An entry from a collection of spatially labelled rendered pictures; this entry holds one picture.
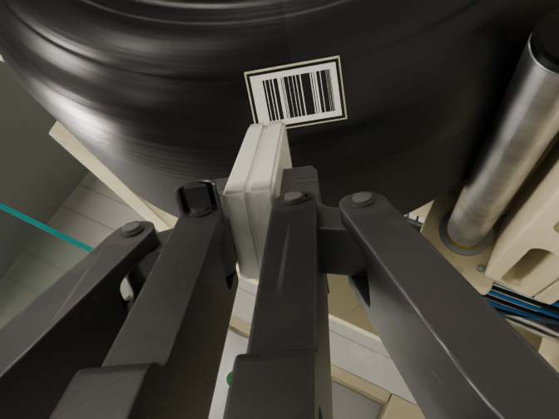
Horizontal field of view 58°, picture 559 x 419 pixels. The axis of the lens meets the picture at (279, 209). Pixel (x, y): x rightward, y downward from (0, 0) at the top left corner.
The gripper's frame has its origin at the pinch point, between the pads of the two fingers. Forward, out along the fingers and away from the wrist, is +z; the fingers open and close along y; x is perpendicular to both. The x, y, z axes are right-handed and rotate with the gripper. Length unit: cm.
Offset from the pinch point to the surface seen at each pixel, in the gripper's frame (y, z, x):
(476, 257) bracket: 17.6, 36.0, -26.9
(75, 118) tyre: -16.5, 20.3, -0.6
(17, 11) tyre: -19.1, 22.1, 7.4
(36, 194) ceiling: -217, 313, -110
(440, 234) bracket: 14.1, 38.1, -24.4
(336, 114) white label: 3.0, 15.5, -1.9
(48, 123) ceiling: -194, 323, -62
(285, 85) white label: 0.1, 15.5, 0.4
